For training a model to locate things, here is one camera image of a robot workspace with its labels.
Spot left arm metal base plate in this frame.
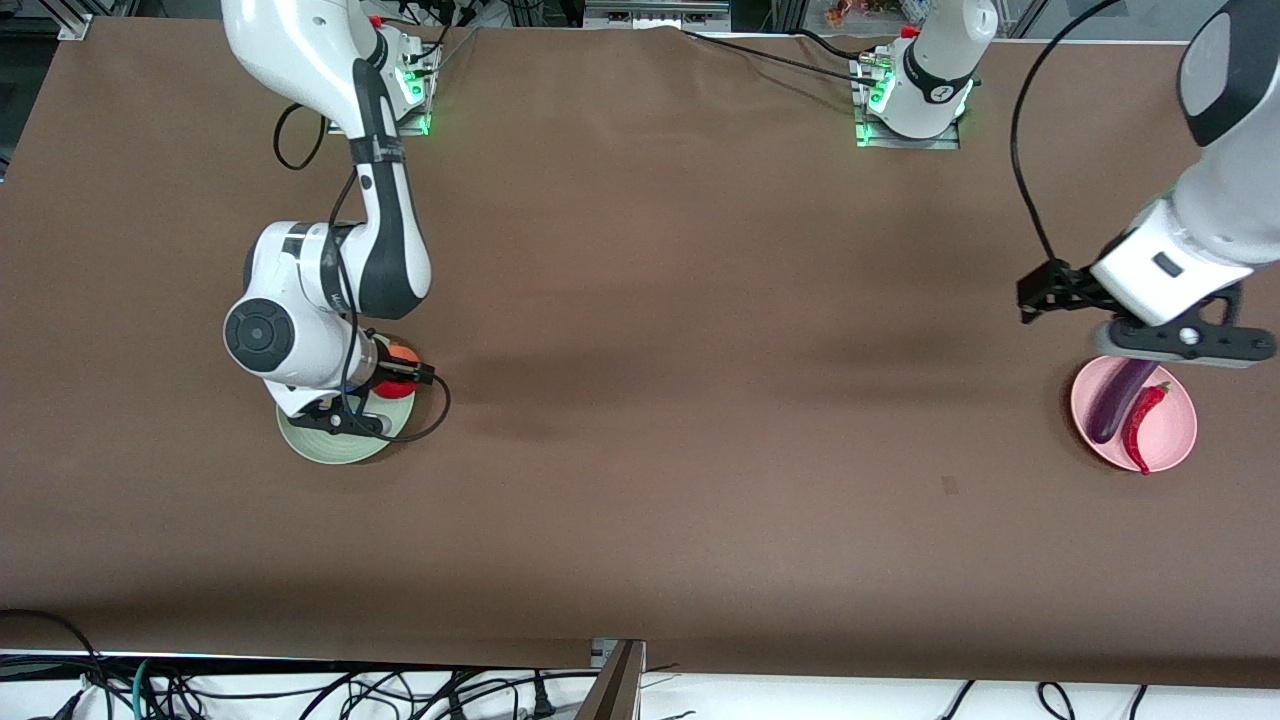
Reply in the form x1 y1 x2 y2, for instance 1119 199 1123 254
855 50 961 151

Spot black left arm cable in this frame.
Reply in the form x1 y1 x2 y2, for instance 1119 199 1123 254
1010 0 1121 266

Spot light green plate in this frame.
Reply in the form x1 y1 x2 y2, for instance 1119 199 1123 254
277 385 417 467

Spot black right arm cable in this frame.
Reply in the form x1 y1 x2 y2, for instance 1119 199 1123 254
273 100 453 443

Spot brown table cover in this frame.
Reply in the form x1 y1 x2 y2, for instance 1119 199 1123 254
0 18 1280 689

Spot short black table cable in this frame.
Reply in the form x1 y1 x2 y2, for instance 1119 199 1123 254
790 28 873 61

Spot grey metal frame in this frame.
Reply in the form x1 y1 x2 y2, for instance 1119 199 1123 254
583 0 731 31

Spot red chili pepper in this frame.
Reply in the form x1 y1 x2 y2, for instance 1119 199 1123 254
1120 381 1172 477

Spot pink plate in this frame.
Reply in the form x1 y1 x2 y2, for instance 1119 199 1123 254
1070 354 1199 473

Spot orange red background object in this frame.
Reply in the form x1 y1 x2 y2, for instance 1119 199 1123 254
825 0 906 29

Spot grey metal post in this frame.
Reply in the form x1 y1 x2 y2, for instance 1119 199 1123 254
575 638 647 720

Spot long black table cable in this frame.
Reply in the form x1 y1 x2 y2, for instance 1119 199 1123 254
680 28 886 89

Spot purple eggplant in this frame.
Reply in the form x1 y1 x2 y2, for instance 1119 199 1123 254
1088 357 1161 445

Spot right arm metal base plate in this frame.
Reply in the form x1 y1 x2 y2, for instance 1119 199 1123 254
327 28 433 136

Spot red pomegranate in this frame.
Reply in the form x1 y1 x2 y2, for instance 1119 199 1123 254
372 340 423 401

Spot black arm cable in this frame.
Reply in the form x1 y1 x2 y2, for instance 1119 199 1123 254
273 100 453 443
1010 0 1121 266

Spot black looped floor cable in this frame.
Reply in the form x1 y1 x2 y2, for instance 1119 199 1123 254
0 608 111 720

